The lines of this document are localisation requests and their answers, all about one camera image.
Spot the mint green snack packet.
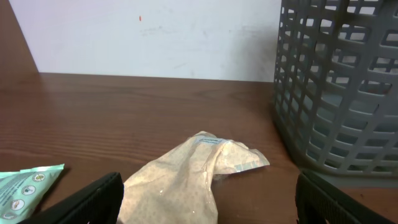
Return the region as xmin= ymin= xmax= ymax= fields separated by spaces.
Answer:
xmin=1 ymin=164 xmax=64 ymax=224

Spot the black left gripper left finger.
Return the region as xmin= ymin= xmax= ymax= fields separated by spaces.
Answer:
xmin=19 ymin=172 xmax=124 ymax=224

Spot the grey plastic basket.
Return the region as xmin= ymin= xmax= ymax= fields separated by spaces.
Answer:
xmin=272 ymin=0 xmax=397 ymax=179

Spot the tan crumpled paper bag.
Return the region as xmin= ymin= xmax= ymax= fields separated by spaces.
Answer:
xmin=117 ymin=131 xmax=269 ymax=224

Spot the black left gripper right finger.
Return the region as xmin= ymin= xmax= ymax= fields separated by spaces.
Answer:
xmin=295 ymin=169 xmax=393 ymax=224

